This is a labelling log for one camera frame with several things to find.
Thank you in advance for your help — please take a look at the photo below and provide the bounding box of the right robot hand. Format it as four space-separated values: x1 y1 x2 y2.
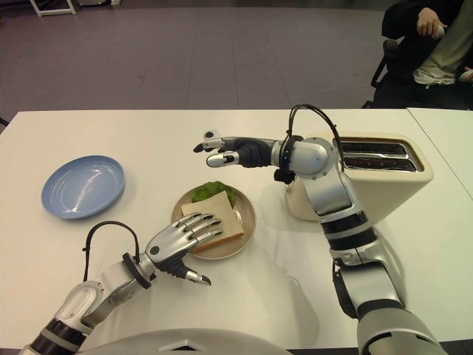
193 129 284 170

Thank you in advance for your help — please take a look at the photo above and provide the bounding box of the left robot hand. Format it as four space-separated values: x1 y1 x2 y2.
139 212 223 288

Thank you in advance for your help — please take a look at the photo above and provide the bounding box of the bread slice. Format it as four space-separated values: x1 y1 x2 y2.
180 190 245 253

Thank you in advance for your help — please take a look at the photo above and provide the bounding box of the green lettuce leaf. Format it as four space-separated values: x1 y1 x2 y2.
190 180 237 209

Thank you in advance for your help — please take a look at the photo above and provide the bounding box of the beige plate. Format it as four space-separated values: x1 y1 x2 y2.
171 183 257 260

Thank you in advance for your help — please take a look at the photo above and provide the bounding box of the robot body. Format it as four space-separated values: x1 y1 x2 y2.
79 328 287 355

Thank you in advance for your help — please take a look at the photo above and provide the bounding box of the blue plate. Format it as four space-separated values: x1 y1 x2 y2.
41 155 126 220

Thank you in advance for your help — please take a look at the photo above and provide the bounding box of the cream toaster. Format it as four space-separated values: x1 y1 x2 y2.
285 131 434 223

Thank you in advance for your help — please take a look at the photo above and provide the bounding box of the black office chair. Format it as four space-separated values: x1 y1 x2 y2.
361 38 401 109

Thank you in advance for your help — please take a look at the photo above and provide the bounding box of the person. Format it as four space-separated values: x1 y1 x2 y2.
372 0 473 110

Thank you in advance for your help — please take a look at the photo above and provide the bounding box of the black cable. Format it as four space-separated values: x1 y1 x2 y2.
83 220 141 283
273 104 347 185

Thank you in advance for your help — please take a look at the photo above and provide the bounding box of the white table frame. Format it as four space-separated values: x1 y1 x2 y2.
33 0 78 18

